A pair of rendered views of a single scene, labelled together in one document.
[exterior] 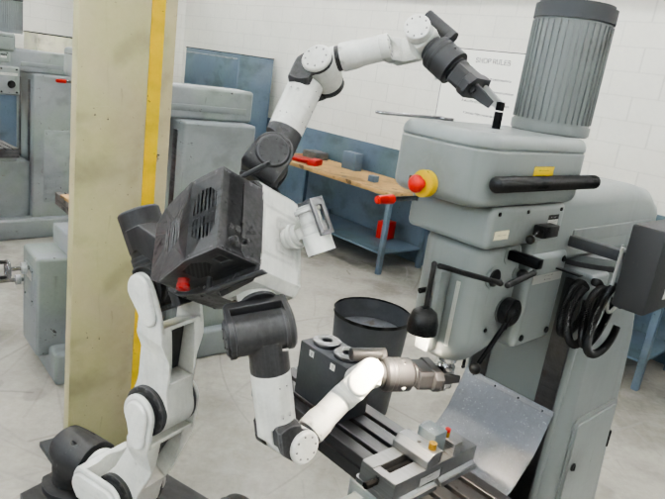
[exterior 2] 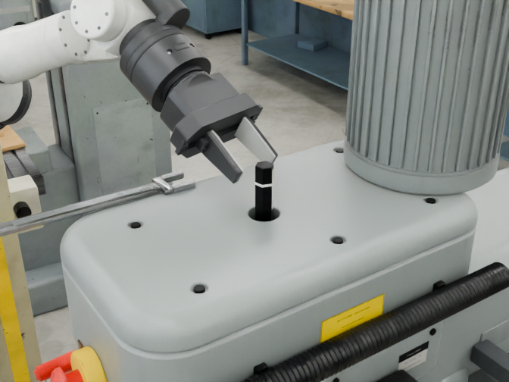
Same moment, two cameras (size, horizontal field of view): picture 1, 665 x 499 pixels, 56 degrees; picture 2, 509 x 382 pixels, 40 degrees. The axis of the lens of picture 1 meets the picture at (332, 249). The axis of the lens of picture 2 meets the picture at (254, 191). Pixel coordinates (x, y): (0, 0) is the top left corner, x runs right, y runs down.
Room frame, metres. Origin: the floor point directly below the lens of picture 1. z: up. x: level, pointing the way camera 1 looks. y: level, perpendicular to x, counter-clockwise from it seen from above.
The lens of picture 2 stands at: (0.83, -0.46, 2.30)
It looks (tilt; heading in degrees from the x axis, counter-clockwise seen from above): 28 degrees down; 11
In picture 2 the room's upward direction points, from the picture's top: straight up
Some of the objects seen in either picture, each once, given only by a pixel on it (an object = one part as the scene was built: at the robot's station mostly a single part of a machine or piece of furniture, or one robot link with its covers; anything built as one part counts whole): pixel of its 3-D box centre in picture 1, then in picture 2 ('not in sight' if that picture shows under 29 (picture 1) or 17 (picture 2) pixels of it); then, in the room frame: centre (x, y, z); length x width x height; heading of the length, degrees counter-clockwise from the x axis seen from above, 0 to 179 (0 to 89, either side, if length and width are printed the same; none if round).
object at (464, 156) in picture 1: (492, 161); (273, 265); (1.53, -0.35, 1.81); 0.47 x 0.26 x 0.16; 134
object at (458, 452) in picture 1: (421, 456); not in sight; (1.50, -0.32, 0.99); 0.35 x 0.15 x 0.11; 134
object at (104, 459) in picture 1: (120, 479); not in sight; (1.63, 0.54, 0.68); 0.21 x 0.20 x 0.13; 60
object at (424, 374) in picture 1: (413, 374); not in sight; (1.49, -0.26, 1.24); 0.13 x 0.12 x 0.10; 19
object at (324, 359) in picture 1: (332, 374); not in sight; (1.82, -0.06, 1.04); 0.22 x 0.12 x 0.20; 44
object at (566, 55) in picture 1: (562, 69); (432, 43); (1.70, -0.52, 2.05); 0.20 x 0.20 x 0.32
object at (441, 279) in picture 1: (432, 308); not in sight; (1.45, -0.26, 1.45); 0.04 x 0.04 x 0.21; 44
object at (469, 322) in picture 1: (462, 293); not in sight; (1.53, -0.35, 1.47); 0.21 x 0.19 x 0.32; 44
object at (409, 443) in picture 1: (417, 448); not in sight; (1.49, -0.30, 1.03); 0.12 x 0.06 x 0.04; 44
